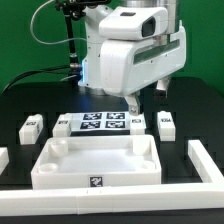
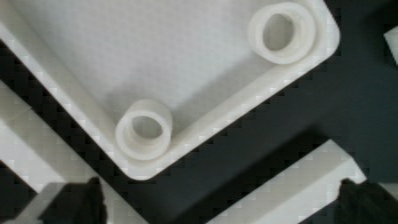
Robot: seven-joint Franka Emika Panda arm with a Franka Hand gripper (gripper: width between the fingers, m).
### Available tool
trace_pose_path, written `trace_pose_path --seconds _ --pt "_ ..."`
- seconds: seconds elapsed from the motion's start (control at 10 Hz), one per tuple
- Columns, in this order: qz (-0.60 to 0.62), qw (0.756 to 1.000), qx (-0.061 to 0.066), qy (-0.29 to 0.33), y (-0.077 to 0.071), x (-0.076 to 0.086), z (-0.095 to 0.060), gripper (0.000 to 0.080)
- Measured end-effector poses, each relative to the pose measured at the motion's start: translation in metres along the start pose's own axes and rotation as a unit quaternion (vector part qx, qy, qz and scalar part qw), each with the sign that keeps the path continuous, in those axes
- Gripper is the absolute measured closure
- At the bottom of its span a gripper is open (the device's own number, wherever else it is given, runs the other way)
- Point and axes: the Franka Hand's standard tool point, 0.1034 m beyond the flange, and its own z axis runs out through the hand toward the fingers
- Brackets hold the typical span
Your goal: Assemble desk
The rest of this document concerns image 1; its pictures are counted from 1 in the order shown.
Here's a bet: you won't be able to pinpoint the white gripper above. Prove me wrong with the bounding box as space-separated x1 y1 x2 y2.
99 20 186 116

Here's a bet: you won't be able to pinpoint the white desk top tray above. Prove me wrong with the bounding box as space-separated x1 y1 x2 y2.
31 135 161 189

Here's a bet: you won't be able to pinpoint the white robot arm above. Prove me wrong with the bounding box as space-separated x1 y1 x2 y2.
79 0 186 116

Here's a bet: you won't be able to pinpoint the fiducial marker sheet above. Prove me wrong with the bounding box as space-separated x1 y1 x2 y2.
71 112 130 132

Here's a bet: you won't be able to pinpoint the white L-shaped fence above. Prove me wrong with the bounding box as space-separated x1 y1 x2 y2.
0 140 224 216

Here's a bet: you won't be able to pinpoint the white block left edge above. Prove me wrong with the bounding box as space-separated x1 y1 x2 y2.
0 147 9 175

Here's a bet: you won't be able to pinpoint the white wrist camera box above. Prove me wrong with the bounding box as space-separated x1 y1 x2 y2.
99 7 168 40

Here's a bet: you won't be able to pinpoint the black cables on table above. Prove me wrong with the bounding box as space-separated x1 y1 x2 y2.
0 64 83 96

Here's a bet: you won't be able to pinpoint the grey cable loop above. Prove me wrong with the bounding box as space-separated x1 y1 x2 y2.
30 0 88 46

